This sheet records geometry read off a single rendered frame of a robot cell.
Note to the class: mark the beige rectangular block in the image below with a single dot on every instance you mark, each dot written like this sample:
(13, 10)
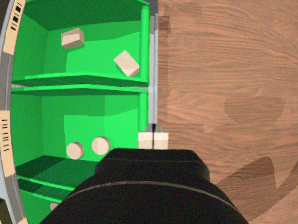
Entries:
(72, 38)
(127, 64)

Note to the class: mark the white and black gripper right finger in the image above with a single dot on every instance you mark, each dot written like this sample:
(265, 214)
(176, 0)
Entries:
(160, 140)

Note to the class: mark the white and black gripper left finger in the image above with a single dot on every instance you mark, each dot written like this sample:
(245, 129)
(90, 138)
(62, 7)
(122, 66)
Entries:
(145, 137)

